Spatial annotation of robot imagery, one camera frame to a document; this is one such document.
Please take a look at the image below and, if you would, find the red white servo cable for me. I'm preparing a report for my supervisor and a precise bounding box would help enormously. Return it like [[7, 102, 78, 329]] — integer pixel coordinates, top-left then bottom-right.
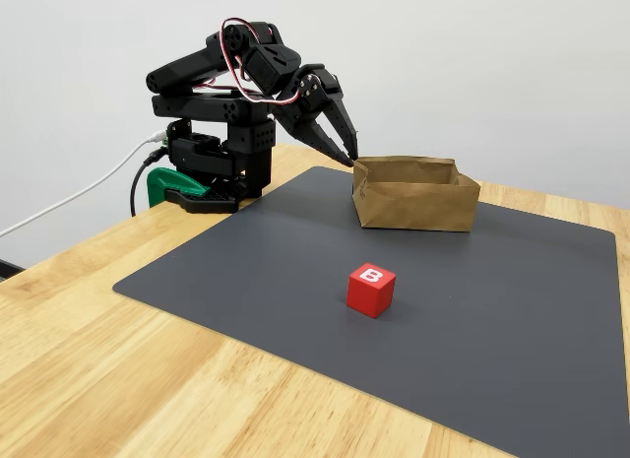
[[220, 17, 302, 106]]

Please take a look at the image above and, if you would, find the red block with white letter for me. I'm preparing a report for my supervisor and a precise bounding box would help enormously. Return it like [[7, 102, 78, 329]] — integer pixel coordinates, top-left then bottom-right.
[[346, 262, 398, 320]]

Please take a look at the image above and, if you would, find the white usb cable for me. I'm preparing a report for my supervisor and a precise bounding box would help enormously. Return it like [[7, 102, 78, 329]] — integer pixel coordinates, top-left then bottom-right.
[[0, 131, 167, 238]]

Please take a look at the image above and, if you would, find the grey rubber mat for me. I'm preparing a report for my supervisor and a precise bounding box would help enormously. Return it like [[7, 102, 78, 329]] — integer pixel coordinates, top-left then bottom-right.
[[111, 165, 619, 458]]

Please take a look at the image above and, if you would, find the black power cable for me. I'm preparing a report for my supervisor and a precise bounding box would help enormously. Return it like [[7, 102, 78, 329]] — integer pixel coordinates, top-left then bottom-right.
[[129, 149, 168, 218]]

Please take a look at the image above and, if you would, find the brown paper box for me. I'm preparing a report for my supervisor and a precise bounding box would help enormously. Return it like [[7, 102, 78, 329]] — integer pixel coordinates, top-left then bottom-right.
[[351, 155, 481, 233]]

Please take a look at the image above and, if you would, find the green table clamp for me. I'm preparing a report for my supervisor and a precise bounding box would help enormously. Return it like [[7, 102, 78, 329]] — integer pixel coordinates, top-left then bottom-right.
[[146, 165, 212, 208]]

